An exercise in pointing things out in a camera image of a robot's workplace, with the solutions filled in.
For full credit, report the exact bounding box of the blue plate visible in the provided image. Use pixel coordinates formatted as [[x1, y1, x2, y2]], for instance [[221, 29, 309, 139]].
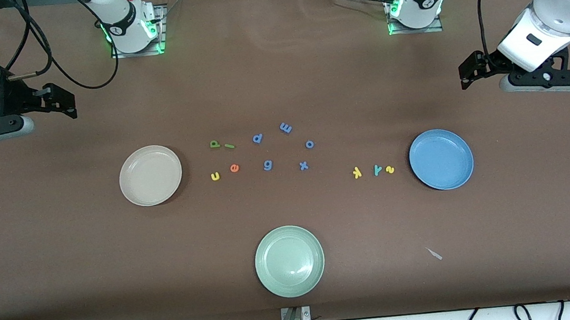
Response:
[[406, 125, 477, 193]]

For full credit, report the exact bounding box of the beige brown plate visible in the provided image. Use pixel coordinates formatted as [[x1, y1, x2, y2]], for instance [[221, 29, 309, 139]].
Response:
[[115, 142, 186, 209]]

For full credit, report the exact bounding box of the brown table cover mat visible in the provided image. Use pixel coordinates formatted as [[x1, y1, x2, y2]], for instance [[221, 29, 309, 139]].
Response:
[[0, 0, 570, 320]]

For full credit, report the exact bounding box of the pale green plate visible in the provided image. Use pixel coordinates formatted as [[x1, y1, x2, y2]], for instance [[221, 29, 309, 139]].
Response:
[[251, 222, 329, 302]]

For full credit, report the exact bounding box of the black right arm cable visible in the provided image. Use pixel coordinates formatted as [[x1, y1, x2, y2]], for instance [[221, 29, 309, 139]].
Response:
[[0, 0, 123, 100]]

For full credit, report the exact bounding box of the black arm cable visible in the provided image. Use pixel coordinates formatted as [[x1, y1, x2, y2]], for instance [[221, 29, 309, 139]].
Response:
[[0, 0, 123, 100], [476, 0, 512, 63]]

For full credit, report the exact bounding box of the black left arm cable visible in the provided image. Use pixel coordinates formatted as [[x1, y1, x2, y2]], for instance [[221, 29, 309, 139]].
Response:
[[476, 0, 512, 63]]

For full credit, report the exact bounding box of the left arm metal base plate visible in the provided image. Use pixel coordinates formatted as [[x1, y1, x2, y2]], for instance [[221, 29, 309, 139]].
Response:
[[383, 0, 445, 37]]

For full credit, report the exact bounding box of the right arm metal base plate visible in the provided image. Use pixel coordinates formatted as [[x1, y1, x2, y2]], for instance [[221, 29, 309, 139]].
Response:
[[106, 3, 169, 60]]

